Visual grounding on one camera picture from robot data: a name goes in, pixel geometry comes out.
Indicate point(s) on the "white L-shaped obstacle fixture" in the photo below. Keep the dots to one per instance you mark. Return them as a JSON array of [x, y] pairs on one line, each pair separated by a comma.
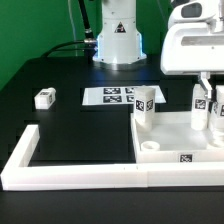
[[18, 175]]

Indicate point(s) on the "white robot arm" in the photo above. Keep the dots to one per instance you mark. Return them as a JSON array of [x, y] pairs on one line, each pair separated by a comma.
[[119, 45]]

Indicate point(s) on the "white square tabletop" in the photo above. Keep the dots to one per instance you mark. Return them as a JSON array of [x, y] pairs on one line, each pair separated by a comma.
[[172, 140]]

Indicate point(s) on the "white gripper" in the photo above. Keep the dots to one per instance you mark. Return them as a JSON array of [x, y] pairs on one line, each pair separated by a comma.
[[194, 41]]

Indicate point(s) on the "white AprilTag marker sheet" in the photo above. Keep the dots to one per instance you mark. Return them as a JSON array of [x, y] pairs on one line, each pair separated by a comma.
[[108, 95]]

